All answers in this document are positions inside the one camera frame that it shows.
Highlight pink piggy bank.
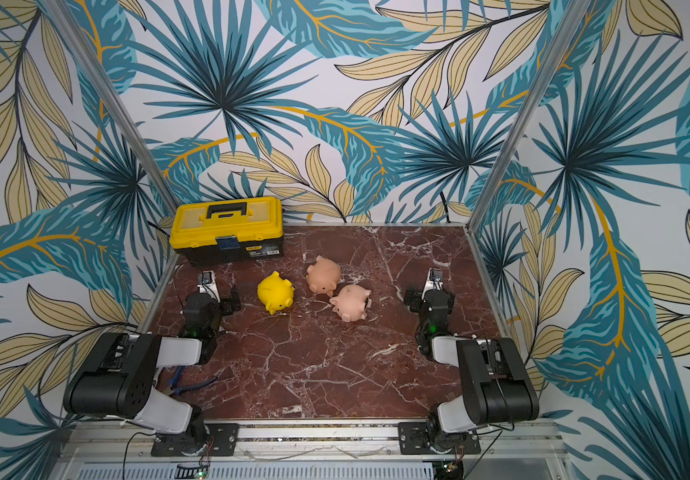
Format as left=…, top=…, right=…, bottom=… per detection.
left=329, top=285, right=371, bottom=323

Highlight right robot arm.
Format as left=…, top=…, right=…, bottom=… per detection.
left=399, top=287, right=539, bottom=454

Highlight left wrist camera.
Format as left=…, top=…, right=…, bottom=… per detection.
left=198, top=270, right=220, bottom=301

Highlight yellow piggy bank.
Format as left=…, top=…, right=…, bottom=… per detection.
left=257, top=271, right=295, bottom=315

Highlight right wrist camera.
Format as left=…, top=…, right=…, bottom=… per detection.
left=422, top=268, right=443, bottom=297

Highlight blue handled pliers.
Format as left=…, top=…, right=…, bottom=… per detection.
left=167, top=365, right=220, bottom=397

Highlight orange piggy bank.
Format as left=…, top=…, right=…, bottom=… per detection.
left=305, top=256, right=341, bottom=297

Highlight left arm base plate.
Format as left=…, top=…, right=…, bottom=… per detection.
left=151, top=423, right=239, bottom=458

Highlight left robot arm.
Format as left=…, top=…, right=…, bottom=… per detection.
left=63, top=287, right=242, bottom=441

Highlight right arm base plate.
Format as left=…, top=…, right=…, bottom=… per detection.
left=397, top=420, right=481, bottom=455

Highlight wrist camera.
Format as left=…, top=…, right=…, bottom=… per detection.
left=198, top=270, right=220, bottom=301
left=422, top=268, right=443, bottom=297

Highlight yellow black toolbox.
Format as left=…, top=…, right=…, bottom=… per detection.
left=169, top=197, right=284, bottom=266

